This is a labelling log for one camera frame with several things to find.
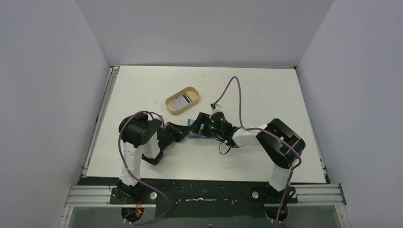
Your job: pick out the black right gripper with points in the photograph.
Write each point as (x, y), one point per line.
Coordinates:
(205, 128)

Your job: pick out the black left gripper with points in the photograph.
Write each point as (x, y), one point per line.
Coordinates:
(176, 132)

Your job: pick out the blue card holder wallet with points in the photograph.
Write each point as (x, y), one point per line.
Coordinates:
(192, 134)

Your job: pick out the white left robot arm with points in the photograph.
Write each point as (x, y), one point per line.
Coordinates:
(141, 138)

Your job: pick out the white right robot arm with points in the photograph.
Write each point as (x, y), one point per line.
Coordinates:
(280, 143)

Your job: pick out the grey card in tray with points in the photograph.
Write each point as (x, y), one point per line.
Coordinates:
(178, 103)

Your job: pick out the white card with black stripe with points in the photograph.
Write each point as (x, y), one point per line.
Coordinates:
(186, 98)

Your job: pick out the beige oval tray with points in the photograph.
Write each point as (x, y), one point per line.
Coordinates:
(191, 92)

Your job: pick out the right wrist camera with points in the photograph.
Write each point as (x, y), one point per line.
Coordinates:
(215, 106)

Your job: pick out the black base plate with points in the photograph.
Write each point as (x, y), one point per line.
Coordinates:
(265, 200)

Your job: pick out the aluminium frame rail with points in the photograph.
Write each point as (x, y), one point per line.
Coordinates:
(306, 195)

